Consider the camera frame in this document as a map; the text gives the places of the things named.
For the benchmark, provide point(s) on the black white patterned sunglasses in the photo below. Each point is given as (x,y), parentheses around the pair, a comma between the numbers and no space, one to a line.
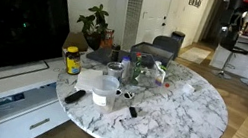
(128,95)

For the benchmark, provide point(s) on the brown cardboard box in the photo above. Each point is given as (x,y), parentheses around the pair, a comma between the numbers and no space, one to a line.
(74,41)

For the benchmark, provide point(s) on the white TV cabinet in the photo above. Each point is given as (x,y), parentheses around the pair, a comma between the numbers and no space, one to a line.
(20,122)

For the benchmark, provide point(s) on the vitamin bottle yellow cap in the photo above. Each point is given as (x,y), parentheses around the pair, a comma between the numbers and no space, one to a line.
(72,64)

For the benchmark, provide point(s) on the green potted plant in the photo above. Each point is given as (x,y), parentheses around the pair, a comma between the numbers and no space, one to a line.
(96,24)

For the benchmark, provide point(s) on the small white box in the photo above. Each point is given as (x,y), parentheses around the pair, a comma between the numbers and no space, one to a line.
(188,88)

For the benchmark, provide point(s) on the beige floor rug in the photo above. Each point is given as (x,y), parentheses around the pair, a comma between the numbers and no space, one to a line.
(195,54)

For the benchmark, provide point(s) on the orange bottle cap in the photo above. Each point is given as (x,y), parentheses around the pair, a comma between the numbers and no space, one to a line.
(167,85)

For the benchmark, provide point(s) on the green glass bottle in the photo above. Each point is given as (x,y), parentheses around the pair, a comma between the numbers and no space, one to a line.
(136,72)

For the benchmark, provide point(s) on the dark blue flat box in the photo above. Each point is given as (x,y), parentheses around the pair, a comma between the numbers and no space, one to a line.
(101,55)

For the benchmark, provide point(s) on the clear plastic bin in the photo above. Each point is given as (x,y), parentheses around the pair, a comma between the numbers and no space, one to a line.
(147,78)

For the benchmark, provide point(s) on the white wall heater grille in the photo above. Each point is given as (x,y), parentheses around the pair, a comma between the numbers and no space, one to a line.
(133,13)

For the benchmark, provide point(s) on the black flat television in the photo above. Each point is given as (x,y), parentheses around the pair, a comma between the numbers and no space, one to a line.
(14,20)

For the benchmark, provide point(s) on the white paper napkin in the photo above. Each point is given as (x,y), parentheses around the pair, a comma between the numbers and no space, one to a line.
(88,80)

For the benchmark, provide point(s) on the black trash can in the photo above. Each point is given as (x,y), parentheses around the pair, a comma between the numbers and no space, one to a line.
(178,37)

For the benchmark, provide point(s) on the white door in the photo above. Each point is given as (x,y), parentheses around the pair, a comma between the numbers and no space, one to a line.
(155,13)

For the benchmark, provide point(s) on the dark open shoe box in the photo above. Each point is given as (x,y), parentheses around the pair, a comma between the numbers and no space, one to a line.
(154,50)

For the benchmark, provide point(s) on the dark glass bottle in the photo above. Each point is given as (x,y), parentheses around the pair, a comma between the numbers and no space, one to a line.
(115,52)

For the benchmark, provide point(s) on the translucent plastic cup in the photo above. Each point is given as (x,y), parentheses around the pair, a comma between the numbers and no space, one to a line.
(104,92)

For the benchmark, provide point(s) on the grey upholstered chair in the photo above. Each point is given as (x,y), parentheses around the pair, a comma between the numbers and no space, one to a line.
(165,43)

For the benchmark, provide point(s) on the white tube green fan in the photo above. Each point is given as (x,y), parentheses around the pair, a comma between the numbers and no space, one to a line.
(160,75)

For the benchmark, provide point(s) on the white bottle blue cap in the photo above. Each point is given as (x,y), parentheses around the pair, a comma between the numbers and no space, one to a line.
(125,67)

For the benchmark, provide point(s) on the black oblong case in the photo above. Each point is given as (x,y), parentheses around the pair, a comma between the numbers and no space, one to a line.
(74,96)

